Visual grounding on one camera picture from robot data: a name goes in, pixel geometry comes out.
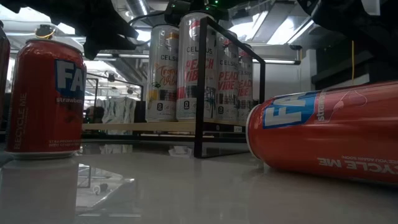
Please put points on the black-topped beverage can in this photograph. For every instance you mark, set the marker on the black-topped beverage can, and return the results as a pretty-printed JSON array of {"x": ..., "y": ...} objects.
[{"x": 161, "y": 77}]

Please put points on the white Celsius can black top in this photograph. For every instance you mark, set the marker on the white Celsius can black top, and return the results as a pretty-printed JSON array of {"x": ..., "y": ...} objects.
[
  {"x": 245, "y": 93},
  {"x": 228, "y": 93},
  {"x": 188, "y": 93}
]

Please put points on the red Fanta strawberry can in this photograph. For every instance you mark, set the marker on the red Fanta strawberry can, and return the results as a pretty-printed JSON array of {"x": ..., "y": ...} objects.
[
  {"x": 40, "y": 109},
  {"x": 326, "y": 140}
]

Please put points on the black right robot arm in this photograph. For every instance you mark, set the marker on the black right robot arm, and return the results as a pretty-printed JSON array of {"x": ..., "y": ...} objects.
[{"x": 357, "y": 18}]

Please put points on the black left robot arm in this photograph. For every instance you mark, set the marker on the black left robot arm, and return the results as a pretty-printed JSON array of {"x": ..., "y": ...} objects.
[{"x": 62, "y": 15}]

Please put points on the silver-topped beverage can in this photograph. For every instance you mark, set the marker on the silver-topped beverage can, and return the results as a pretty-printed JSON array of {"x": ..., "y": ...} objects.
[{"x": 3, "y": 77}]

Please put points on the ceiling tube light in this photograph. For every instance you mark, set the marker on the ceiling tube light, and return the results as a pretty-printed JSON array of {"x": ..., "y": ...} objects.
[
  {"x": 130, "y": 56},
  {"x": 276, "y": 61}
]

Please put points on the white curtain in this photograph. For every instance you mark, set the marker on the white curtain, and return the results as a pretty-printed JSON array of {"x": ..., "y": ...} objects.
[{"x": 115, "y": 109}]

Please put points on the black partition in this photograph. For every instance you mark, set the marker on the black partition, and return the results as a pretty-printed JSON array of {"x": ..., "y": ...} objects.
[{"x": 140, "y": 112}]

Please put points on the wooden shelf black metal frame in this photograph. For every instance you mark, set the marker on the wooden shelf black metal frame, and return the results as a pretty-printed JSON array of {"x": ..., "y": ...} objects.
[{"x": 140, "y": 126}]

